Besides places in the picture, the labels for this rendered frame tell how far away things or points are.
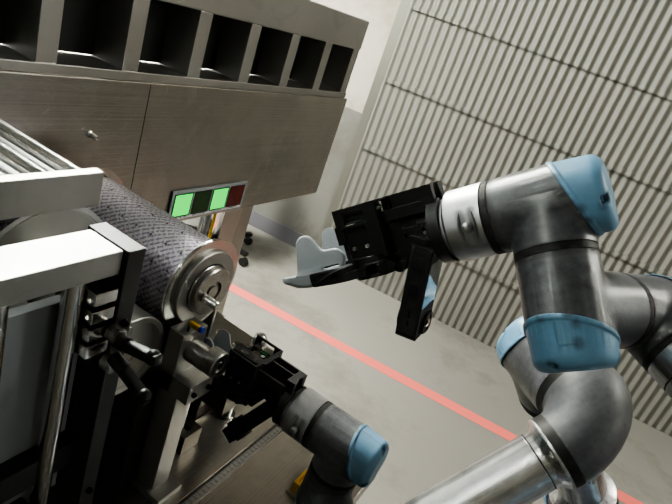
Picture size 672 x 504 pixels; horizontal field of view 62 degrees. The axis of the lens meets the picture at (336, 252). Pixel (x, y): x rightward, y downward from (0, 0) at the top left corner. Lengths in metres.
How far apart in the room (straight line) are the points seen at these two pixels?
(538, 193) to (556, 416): 0.34
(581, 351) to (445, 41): 3.25
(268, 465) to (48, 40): 0.77
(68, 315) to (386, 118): 3.38
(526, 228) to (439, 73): 3.16
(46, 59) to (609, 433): 0.91
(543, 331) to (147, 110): 0.80
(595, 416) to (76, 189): 0.64
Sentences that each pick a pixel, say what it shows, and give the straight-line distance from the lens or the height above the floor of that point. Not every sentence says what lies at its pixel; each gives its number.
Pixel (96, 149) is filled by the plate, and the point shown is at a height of 1.32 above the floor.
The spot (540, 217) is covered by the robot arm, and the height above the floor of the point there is 1.55.
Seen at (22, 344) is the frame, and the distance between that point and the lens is 0.50.
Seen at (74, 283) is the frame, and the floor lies 1.42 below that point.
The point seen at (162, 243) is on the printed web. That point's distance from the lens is 0.80.
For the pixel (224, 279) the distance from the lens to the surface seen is 0.82.
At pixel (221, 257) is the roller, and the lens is 0.81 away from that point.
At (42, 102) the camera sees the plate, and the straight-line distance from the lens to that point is 0.95.
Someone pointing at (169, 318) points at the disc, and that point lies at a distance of 0.81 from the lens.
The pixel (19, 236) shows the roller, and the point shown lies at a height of 1.38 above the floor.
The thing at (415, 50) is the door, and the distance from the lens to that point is 3.71.
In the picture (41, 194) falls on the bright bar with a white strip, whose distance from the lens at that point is 0.53.
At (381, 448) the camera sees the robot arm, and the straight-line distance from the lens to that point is 0.82.
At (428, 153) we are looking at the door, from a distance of 3.70.
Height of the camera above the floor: 1.66
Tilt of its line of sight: 22 degrees down
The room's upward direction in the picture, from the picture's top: 20 degrees clockwise
